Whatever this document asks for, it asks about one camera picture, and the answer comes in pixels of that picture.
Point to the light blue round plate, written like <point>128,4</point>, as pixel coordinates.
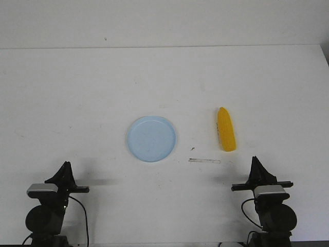
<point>151,138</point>

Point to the vertical clear tape strip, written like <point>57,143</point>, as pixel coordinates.
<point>217,132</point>

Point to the horizontal clear tape strip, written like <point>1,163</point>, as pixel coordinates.
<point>200,160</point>

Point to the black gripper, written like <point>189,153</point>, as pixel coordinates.
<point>64,178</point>
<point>259,176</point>

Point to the yellow toy corn cob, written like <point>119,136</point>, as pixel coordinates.
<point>226,129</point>

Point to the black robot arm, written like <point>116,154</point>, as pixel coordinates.
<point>45,220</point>
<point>276,220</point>

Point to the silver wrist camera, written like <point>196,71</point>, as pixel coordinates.
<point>267,190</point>
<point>37,191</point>

